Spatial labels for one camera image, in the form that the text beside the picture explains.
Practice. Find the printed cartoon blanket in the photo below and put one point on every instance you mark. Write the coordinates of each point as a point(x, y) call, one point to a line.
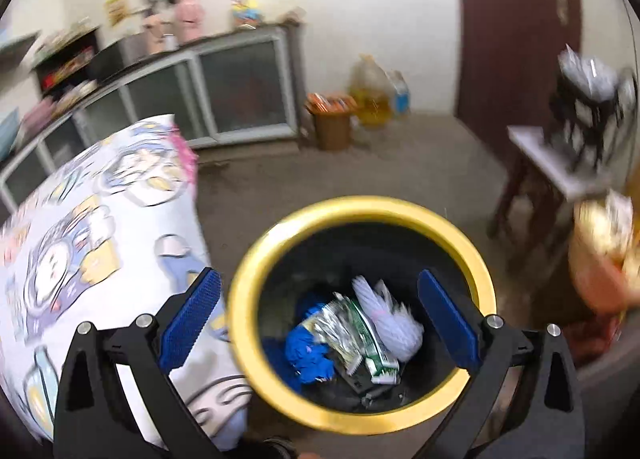
point(100, 239)

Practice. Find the black bin with yellow rim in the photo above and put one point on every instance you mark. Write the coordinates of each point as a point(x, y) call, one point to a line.
point(300, 404)

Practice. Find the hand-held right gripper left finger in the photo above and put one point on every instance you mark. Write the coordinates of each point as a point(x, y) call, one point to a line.
point(192, 319)

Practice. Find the black machine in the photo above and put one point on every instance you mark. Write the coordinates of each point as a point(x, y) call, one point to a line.
point(585, 109)

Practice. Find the colourful pen holder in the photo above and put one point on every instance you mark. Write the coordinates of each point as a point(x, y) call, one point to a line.
point(246, 13)

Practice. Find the yellow oil bottle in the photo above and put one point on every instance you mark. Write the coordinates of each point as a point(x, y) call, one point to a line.
point(371, 94)

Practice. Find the dark shelf with goods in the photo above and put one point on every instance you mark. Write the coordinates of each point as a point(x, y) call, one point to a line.
point(65, 59)

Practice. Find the long cabinet with glass doors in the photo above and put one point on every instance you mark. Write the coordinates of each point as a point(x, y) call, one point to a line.
point(235, 84)

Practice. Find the silver foil wrapper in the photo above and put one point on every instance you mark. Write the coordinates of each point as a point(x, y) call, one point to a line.
point(332, 326)

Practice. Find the wooden stool with white top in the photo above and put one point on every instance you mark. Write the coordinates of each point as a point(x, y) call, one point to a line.
point(550, 164)

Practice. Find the brown waste bin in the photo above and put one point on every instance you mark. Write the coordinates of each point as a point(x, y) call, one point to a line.
point(332, 124)

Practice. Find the dark red door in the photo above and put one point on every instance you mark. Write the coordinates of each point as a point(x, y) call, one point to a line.
point(515, 39)

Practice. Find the green snack packet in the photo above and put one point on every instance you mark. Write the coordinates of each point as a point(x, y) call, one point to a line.
point(370, 344)

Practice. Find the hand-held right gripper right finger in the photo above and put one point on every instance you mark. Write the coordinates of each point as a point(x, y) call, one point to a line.
point(445, 314)

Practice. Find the yellow wall sign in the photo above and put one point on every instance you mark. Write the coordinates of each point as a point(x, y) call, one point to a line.
point(116, 9)

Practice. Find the blue wrapper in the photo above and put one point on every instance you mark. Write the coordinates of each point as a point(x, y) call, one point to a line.
point(305, 349)

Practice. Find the yellow plastic bag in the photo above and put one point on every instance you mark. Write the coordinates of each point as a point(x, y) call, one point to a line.
point(605, 249)

